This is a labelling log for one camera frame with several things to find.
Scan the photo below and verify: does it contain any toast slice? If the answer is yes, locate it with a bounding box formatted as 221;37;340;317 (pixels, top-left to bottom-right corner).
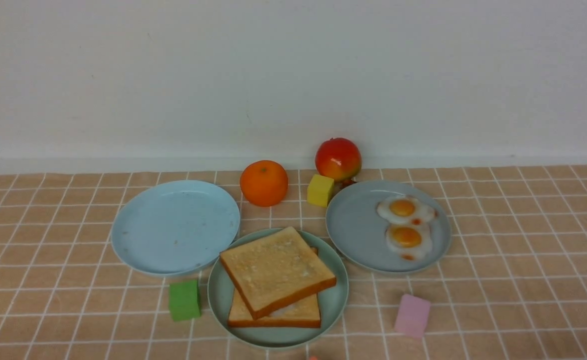
219;227;338;328
227;246;322;329

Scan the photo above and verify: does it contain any yellow foam cube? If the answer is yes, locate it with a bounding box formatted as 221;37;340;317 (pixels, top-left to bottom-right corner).
306;174;335;208

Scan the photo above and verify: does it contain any orange fruit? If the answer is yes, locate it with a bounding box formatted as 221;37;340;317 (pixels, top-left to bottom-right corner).
239;160;289;207

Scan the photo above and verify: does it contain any red yellow apple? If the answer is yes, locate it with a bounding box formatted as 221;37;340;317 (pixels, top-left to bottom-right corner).
315;137;363;183

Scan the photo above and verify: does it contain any grey plate with eggs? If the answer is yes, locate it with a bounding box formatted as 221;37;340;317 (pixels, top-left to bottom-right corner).
326;180;452;275

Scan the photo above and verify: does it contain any fried egg rear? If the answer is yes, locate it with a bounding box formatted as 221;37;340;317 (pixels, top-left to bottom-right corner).
376;194;437;227

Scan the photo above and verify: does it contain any fried egg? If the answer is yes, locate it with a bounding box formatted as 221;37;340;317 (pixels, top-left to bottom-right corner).
385;224;434;262
376;194;437;227

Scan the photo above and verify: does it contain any green centre plate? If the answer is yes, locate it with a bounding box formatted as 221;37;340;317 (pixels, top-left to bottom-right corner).
207;228;349;350

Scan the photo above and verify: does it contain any light blue plate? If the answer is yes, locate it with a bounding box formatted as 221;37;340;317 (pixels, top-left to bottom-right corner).
110;180;241;278

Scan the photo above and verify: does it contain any fried egg front right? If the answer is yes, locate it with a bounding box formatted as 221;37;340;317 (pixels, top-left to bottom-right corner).
385;224;434;262

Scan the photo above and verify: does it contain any green foam cube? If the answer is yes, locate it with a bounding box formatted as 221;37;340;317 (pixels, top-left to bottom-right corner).
168;279;202;322

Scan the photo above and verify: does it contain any pink foam cube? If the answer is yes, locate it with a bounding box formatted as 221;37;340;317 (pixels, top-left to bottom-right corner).
394;293;431;339

